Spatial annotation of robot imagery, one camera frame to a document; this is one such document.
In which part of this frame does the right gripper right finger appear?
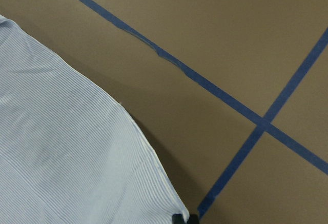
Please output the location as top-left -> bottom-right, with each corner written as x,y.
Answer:
189,214 -> 199,224

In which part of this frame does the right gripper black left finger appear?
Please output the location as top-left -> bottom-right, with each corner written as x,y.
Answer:
172,214 -> 185,224

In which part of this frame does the light blue striped shirt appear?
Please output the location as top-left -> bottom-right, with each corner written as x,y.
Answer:
1,17 -> 190,223

